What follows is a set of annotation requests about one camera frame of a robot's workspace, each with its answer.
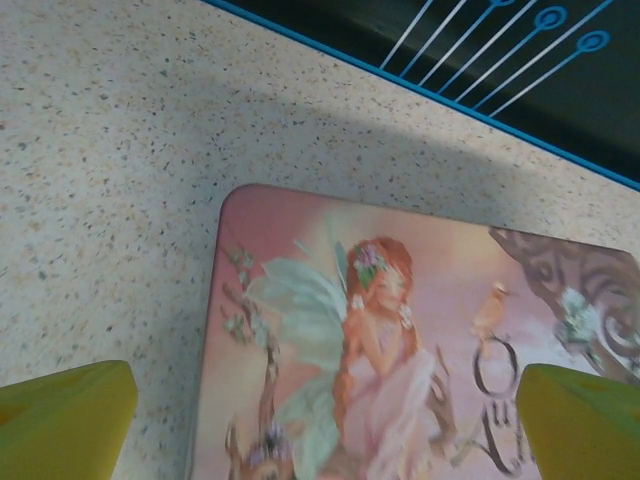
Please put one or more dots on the pink fairy tin box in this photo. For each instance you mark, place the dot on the pink fairy tin box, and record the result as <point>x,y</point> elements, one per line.
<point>350,350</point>

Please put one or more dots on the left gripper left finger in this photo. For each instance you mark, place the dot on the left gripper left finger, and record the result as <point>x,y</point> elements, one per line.
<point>60,425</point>

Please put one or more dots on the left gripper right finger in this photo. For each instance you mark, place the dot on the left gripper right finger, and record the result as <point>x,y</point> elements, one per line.
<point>585,430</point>

